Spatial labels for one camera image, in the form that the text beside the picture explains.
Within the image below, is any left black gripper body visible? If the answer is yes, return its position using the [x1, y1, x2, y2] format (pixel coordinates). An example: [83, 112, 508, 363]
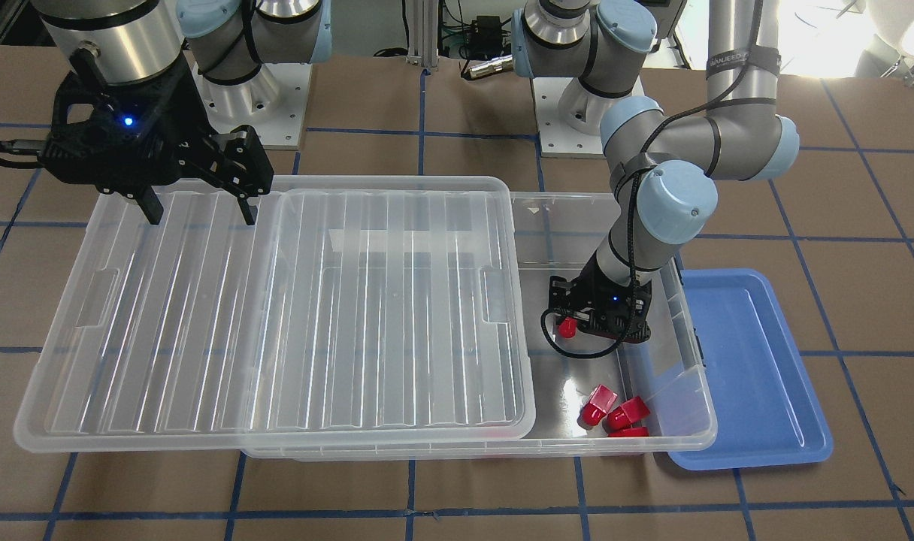
[549, 263, 652, 343]

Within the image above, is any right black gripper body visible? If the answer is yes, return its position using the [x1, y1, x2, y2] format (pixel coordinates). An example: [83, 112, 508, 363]
[0, 57, 274, 200]

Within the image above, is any clear plastic box lid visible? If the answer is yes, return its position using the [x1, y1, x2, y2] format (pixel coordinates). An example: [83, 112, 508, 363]
[14, 175, 536, 452]

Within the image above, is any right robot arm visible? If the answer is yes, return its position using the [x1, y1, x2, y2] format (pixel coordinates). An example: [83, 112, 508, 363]
[0, 1, 333, 225]

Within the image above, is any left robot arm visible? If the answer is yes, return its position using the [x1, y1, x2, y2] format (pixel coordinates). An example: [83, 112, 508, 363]
[511, 1, 800, 347]

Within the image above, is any clear plastic storage box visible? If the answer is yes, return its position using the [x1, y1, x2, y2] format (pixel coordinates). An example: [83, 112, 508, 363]
[245, 192, 717, 461]

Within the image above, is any blue plastic tray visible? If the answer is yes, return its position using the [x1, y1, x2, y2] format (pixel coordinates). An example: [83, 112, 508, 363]
[670, 268, 833, 470]

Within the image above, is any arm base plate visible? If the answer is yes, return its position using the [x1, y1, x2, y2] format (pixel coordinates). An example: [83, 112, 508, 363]
[193, 64, 313, 150]
[531, 77, 619, 159]

